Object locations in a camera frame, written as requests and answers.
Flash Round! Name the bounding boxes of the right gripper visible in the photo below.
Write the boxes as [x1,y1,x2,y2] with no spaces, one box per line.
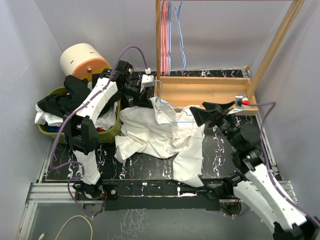
[189,101,241,150]

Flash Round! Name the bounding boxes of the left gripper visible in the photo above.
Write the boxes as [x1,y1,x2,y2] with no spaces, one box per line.
[118,82,154,109]

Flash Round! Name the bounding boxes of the white shirt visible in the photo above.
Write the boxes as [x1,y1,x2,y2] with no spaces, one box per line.
[114,97,205,188]

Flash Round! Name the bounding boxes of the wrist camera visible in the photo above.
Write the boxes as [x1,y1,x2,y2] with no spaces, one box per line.
[140,68,155,93]
[228,94,250,115]

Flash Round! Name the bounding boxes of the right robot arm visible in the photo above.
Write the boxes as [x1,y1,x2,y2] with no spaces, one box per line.
[190,98,320,240]

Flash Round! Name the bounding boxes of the aluminium frame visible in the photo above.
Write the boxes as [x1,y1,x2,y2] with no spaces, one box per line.
[16,182,310,240]

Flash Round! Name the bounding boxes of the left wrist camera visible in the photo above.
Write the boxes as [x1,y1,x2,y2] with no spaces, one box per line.
[140,68,155,93]

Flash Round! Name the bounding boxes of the white clothes in basket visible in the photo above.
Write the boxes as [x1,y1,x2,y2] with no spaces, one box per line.
[34,102,118,132]

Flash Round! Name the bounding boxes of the blue hangers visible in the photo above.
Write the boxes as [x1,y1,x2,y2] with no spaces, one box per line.
[167,0,188,70]

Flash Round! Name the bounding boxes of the black garment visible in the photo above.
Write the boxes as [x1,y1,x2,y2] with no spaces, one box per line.
[36,72,120,123]

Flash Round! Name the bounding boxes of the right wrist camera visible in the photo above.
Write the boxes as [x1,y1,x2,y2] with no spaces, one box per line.
[228,94,250,115]

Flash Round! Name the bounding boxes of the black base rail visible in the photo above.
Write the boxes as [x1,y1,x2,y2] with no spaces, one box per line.
[69,178,253,212]

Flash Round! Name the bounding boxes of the cream cable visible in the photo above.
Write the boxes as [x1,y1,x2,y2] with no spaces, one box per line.
[38,215,94,240]

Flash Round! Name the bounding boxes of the wooden clothes rack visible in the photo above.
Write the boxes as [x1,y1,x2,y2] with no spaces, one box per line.
[154,0,304,116]

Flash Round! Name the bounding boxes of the blue wire hanger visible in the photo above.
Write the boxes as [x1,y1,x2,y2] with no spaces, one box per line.
[155,79,196,124]

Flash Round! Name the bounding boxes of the green laundry basket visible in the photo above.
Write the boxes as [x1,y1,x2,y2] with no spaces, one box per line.
[38,87,122,145]

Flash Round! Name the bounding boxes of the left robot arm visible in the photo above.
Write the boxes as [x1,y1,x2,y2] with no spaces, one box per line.
[63,60,153,200]

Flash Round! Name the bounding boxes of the pink hangers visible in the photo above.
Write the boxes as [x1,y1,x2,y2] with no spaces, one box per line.
[160,0,171,76]

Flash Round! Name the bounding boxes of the white cylindrical bin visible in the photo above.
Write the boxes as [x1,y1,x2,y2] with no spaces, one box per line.
[59,43,111,82]

